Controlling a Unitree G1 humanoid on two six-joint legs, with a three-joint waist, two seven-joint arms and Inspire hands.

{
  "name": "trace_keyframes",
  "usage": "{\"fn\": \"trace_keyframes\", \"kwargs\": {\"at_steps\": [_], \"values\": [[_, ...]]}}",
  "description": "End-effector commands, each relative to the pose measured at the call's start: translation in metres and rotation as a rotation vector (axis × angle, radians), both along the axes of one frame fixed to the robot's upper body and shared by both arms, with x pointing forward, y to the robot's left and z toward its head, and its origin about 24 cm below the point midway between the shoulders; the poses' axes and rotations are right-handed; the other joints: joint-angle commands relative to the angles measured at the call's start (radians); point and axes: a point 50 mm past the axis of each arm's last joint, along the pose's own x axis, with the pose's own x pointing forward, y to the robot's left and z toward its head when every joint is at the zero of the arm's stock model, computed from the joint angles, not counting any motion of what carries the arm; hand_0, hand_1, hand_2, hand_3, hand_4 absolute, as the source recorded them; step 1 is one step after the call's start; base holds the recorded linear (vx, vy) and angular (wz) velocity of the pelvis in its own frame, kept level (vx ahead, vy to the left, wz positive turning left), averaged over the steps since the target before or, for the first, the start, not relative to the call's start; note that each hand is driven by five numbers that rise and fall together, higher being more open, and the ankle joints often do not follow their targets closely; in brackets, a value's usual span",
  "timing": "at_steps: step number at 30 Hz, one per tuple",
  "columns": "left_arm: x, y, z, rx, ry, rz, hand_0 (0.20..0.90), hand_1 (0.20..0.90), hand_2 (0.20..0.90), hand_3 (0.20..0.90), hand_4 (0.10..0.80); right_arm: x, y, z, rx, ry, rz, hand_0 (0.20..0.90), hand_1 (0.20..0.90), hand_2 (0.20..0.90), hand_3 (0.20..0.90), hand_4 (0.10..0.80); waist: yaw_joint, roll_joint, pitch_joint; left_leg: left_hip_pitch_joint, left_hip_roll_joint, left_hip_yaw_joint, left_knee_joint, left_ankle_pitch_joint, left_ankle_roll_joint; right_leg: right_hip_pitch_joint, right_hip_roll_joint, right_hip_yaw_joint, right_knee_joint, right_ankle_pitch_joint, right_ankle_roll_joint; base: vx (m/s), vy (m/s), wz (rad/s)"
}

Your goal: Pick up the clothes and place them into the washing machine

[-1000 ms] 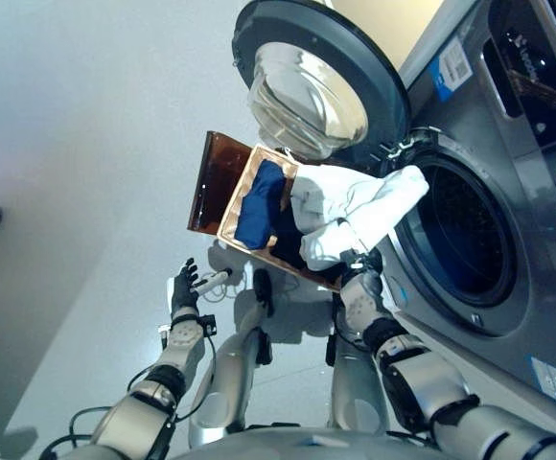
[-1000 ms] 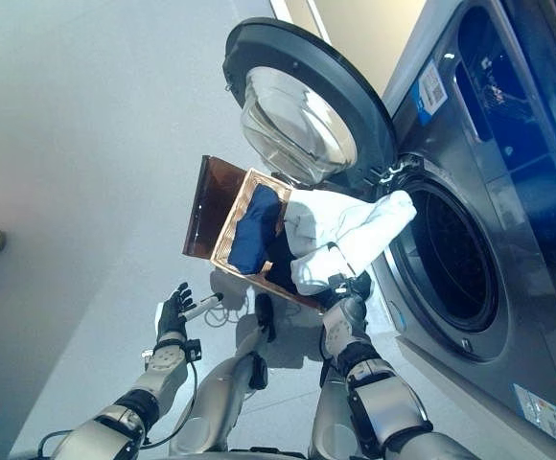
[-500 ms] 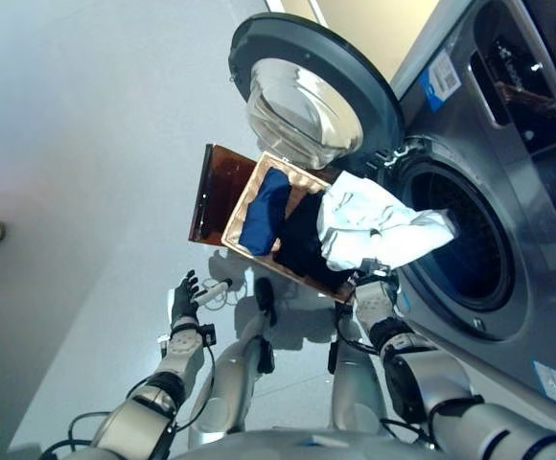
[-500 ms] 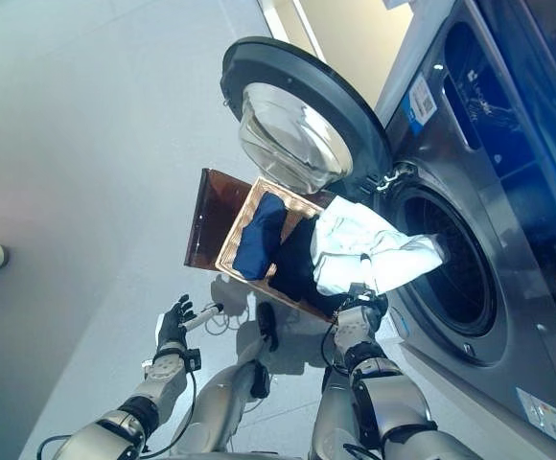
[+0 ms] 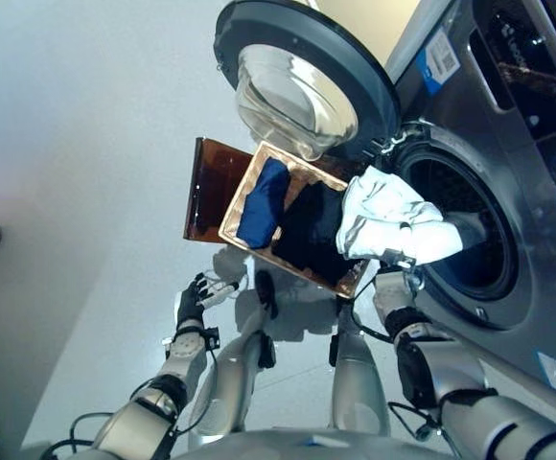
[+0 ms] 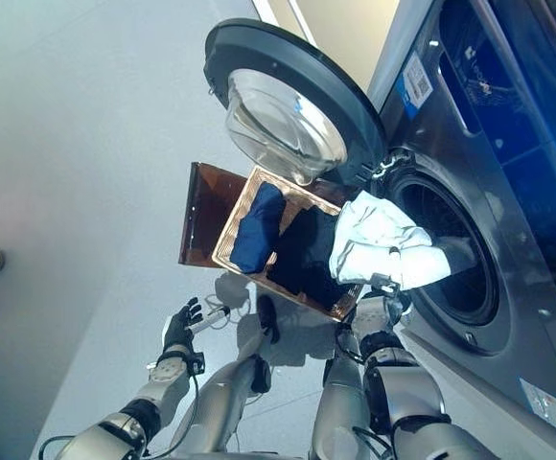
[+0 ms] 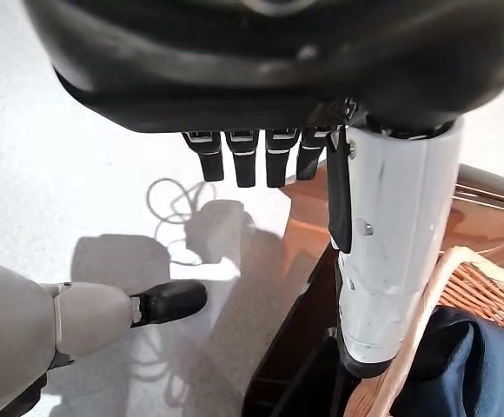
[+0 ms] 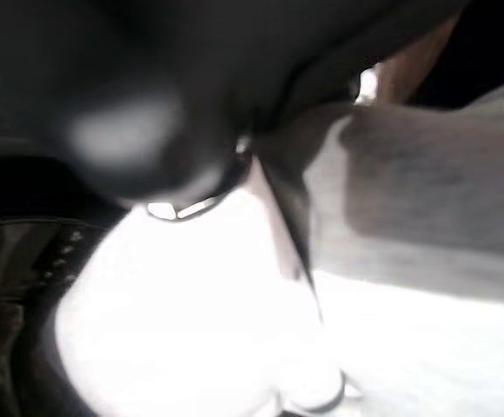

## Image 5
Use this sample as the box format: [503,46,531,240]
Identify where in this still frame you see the blue garment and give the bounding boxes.
[235,157,292,249]

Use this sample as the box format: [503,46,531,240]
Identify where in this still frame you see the white garment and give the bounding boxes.
[335,166,465,265]

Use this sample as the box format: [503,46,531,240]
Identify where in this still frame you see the black and white left hand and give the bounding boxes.
[175,271,241,332]

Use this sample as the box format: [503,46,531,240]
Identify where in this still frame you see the silver robot leg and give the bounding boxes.
[189,270,279,437]
[328,296,392,437]

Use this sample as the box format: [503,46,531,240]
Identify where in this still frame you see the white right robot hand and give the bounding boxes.
[376,247,418,275]

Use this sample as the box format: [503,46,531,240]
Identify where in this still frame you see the wicker laundry basket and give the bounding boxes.
[218,141,373,301]

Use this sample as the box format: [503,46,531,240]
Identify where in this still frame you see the round glass washer door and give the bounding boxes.
[213,0,402,162]

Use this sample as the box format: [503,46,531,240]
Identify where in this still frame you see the blue and white sticker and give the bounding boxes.
[414,26,461,95]

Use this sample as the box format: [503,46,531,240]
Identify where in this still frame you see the silver right robot leg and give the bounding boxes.
[328,296,392,437]

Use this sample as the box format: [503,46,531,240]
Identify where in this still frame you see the black garment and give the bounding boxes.
[272,184,370,284]

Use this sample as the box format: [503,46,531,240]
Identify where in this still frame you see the brown translucent stool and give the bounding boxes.
[182,137,370,243]

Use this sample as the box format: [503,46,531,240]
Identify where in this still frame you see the silver left robot leg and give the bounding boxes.
[189,270,279,437]

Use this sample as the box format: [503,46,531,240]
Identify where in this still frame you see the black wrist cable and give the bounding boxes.
[176,347,220,423]

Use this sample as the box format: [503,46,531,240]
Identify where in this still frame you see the grey front-load washing machine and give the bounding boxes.
[382,0,556,399]

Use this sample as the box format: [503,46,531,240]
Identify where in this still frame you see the grey robot torso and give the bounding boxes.
[172,428,456,460]

